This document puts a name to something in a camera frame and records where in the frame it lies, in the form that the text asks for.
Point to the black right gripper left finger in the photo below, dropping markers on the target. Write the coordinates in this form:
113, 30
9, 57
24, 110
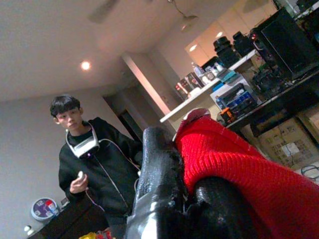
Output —
159, 169

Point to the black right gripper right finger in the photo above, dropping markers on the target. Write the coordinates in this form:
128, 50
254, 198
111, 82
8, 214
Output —
219, 211

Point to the red knit garment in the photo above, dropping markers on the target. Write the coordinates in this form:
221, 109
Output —
236, 161

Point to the person in black hoodie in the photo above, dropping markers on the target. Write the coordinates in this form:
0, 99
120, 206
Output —
109, 154

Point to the white counter shelf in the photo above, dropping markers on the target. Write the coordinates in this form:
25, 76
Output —
189, 103

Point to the white vr headset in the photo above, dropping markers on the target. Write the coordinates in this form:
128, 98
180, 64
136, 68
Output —
83, 148

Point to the orange black tool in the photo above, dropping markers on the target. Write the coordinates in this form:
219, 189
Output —
226, 115

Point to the printed cardboard box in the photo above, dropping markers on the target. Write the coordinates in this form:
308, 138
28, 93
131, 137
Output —
286, 144

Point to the dark wooden cabinet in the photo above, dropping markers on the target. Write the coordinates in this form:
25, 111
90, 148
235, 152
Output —
74, 221

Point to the blue box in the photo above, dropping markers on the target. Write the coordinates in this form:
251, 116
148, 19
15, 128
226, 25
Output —
239, 103

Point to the round purple white clock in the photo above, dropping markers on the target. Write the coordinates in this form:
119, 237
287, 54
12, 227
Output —
43, 209

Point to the round recessed ceiling light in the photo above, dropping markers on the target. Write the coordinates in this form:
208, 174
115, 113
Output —
85, 65

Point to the black table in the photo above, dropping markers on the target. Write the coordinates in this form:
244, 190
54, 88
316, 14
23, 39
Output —
286, 102

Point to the black cylindrical canister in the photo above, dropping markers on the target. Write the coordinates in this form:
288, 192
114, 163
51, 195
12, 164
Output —
225, 51
243, 43

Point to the ceiling pendant lamp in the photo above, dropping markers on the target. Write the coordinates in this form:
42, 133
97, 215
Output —
187, 20

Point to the black computer tower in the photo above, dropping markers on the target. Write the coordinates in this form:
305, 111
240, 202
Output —
286, 42

